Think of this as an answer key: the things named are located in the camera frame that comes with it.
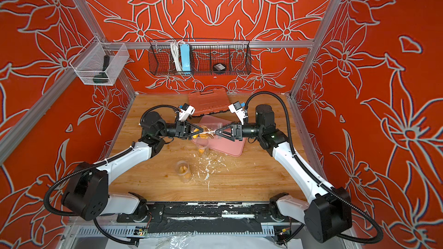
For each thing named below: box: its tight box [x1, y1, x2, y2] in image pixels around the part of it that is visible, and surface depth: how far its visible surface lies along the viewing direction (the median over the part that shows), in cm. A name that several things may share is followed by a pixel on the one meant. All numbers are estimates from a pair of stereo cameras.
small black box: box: [212, 62, 227, 75], surface depth 97 cm
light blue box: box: [179, 43, 191, 75], surface depth 92 cm
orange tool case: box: [188, 87, 230, 116], surface depth 113 cm
